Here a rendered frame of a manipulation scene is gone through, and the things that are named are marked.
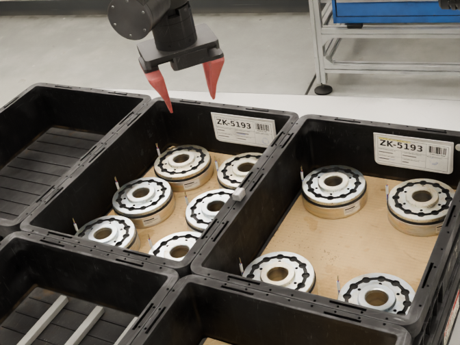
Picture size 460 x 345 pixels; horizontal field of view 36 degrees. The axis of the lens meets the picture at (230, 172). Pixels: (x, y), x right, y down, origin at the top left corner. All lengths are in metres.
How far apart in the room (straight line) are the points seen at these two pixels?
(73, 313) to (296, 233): 0.35
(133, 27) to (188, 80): 2.58
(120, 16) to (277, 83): 2.44
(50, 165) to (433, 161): 0.72
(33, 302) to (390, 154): 0.60
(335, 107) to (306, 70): 1.70
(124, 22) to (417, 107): 0.91
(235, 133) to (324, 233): 0.28
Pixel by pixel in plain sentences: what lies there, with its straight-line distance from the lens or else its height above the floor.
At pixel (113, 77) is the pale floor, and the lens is 3.65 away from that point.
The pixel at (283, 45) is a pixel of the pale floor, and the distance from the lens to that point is 3.61.
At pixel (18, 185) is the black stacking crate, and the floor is 0.83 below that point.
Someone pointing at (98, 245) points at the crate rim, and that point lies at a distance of 1.00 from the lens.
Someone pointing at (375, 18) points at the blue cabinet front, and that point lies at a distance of 2.95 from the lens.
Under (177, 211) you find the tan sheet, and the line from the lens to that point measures 1.18.
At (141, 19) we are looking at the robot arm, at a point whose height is 1.23.
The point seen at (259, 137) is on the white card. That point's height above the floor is 0.88.
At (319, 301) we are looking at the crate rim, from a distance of 0.85.
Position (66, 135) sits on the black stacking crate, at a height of 0.83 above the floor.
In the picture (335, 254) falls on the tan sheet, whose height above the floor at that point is 0.83.
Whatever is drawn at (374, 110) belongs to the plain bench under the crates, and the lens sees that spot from 1.62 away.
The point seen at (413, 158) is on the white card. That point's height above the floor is 0.88.
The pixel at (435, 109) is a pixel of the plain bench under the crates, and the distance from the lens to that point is 1.61.
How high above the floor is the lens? 1.54
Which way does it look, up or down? 35 degrees down
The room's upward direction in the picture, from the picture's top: 11 degrees counter-clockwise
